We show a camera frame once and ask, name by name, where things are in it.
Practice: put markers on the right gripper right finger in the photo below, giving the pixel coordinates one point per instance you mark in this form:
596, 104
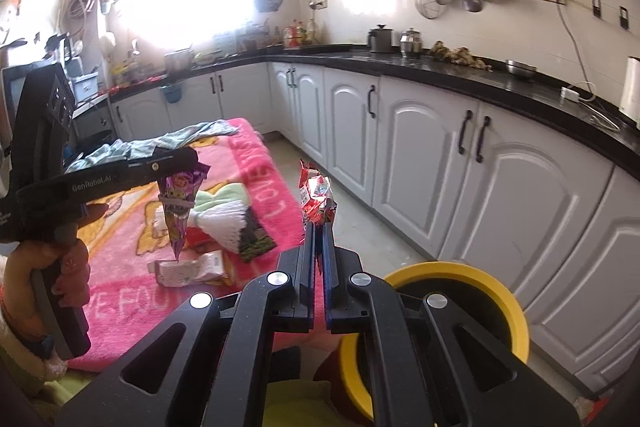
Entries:
341, 310

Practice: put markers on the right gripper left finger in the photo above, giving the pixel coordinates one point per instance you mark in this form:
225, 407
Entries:
296, 304

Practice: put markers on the red snack wrapper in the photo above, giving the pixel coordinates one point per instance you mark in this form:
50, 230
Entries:
316, 196

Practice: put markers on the black pea snack bag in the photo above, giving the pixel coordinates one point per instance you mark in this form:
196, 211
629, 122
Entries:
254, 239

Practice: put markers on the white foam fruit net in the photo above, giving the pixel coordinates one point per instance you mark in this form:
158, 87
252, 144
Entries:
224, 223

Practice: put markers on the white tissue packet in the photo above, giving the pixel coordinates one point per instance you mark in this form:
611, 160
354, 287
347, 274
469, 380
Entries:
183, 273

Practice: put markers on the green foam net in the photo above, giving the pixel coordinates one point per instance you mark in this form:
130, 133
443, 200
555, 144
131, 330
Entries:
221, 194

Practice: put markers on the purple snack wrapper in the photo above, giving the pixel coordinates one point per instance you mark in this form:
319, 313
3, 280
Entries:
177, 195

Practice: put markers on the red tube package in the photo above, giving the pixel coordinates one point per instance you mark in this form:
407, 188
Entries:
200, 242

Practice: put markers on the yellow rim trash bin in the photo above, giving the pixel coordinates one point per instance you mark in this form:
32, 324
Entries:
476, 292

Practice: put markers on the left hand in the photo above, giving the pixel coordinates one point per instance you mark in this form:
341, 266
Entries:
27, 351

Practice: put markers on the pink cartoon blanket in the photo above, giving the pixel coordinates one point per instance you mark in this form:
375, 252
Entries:
126, 302

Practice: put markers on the microwave oven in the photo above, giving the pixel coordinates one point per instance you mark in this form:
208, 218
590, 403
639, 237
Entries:
13, 79

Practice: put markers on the light blue cloth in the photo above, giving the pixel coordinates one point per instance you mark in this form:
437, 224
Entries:
137, 149

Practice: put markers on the teal hanging basket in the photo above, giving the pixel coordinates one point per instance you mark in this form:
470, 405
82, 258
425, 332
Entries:
172, 93

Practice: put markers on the steel stock pot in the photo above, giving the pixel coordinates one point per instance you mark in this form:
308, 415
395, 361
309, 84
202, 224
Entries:
179, 61

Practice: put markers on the lower white cabinets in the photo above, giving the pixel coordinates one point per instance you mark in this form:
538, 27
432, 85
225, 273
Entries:
465, 180

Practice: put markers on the dark kettle pot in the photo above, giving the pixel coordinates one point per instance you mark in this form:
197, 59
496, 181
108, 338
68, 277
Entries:
380, 39

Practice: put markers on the condiment bottles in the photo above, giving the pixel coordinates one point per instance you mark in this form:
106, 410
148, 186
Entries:
300, 34

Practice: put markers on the steel teapot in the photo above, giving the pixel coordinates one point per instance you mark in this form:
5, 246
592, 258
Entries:
410, 43

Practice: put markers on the ginger roots pile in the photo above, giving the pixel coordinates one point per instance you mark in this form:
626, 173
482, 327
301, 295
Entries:
458, 56

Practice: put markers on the steel bowl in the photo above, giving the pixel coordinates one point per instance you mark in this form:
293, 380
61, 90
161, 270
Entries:
520, 70

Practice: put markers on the white charger adapter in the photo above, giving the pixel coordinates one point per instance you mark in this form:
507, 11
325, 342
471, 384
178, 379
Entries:
571, 95

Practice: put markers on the black countertop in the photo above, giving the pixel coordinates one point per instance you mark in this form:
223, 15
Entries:
537, 98

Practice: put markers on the white electric kettle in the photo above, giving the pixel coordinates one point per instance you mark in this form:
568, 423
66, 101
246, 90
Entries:
630, 100

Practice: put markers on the wire strainer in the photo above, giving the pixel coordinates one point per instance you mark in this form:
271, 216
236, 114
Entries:
429, 9

